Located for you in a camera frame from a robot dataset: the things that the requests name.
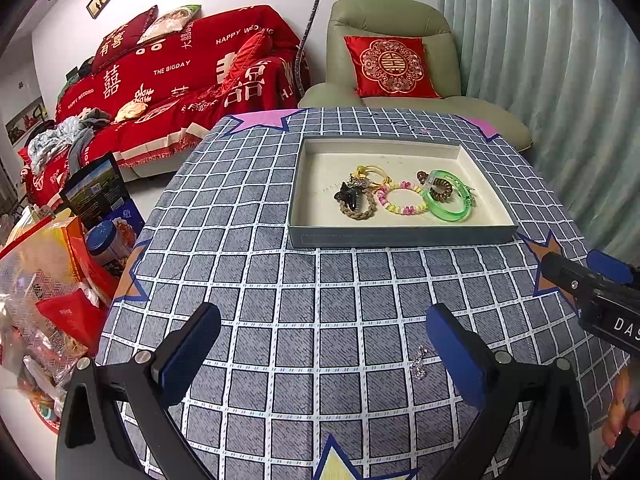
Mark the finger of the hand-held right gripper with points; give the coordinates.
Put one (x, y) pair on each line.
(565, 272)
(607, 266)

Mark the framed wall painting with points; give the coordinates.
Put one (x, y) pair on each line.
(24, 122)

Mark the small gold cushion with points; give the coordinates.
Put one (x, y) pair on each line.
(132, 110)

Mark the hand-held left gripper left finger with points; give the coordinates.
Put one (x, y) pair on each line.
(190, 355)

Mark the red embroidered cushion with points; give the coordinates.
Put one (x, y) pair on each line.
(395, 65)

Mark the pile of grey clothes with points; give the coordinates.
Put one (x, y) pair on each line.
(60, 135)

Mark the red paper bag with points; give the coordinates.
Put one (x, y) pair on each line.
(70, 317)

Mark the grey tray with cream lining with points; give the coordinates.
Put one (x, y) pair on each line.
(320, 210)

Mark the silver dangle earring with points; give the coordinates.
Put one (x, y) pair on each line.
(356, 179)

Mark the blue lid jar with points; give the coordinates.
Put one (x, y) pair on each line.
(102, 237)

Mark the person's right hand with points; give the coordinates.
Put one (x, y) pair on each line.
(625, 410)

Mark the black hair claw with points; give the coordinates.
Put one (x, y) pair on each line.
(348, 192)

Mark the grey checked tablecloth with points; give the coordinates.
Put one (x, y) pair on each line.
(300, 310)

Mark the small framed wall photo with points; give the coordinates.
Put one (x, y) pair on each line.
(98, 2)

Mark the red satin cushion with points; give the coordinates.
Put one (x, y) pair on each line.
(245, 60)

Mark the green translucent bangle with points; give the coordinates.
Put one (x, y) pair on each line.
(447, 216)

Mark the red printed pillow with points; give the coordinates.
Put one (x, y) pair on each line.
(120, 42)

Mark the pile of clear plastic bags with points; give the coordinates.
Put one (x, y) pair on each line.
(30, 375)

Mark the green armchair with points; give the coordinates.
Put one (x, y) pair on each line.
(390, 20)

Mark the orange gift bag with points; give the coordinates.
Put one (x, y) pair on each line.
(75, 245)

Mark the pale green curtain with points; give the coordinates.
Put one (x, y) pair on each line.
(540, 60)

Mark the red printed sofa cover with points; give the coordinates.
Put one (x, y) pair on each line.
(165, 90)

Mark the dark landscape print box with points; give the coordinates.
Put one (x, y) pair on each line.
(95, 185)

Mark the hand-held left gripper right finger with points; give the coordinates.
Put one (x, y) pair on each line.
(455, 360)

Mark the photo print pillow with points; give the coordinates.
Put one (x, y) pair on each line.
(170, 22)

